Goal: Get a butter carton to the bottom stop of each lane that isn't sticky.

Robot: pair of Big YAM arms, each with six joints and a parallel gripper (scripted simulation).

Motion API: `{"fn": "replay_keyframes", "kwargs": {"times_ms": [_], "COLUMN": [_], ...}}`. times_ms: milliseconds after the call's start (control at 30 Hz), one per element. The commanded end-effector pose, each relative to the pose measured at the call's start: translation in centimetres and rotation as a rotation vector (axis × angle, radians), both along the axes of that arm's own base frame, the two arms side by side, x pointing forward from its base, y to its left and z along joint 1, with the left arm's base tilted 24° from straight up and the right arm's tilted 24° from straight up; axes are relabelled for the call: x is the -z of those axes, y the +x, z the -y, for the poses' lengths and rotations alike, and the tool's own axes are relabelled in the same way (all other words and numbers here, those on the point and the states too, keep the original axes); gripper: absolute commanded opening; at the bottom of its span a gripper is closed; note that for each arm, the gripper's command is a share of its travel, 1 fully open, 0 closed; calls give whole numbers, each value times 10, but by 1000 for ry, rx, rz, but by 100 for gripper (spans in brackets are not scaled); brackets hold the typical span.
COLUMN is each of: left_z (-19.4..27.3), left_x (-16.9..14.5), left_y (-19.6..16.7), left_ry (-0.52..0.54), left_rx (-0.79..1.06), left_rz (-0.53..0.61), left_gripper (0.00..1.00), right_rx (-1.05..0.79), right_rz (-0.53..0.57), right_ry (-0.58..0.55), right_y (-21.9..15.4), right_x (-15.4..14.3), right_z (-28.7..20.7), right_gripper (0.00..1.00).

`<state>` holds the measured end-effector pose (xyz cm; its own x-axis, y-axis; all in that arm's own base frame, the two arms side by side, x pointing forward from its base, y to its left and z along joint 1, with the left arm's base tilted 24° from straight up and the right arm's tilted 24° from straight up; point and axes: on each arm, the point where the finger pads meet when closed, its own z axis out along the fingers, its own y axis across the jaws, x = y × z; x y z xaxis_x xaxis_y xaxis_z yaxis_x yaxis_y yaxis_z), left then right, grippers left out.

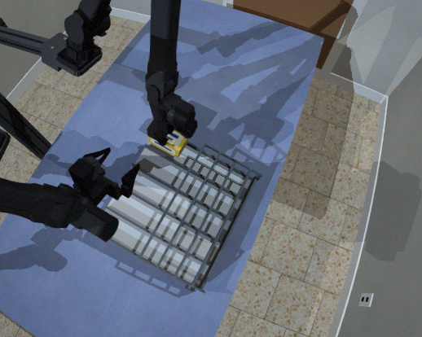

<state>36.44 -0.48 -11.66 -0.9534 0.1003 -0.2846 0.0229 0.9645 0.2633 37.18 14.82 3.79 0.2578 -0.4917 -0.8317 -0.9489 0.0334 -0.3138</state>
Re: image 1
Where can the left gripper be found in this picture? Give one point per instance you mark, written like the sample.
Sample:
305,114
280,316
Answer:
158,135

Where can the yellow butter carton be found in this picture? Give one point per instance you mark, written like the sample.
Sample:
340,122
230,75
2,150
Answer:
175,144

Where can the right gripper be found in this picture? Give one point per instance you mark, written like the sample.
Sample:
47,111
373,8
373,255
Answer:
127,180

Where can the dark grey long flat panel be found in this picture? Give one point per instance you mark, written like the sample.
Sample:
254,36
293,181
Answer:
227,234

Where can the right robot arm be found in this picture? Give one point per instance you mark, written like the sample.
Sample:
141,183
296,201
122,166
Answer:
54,206

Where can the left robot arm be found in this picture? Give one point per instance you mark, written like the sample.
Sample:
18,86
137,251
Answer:
92,19

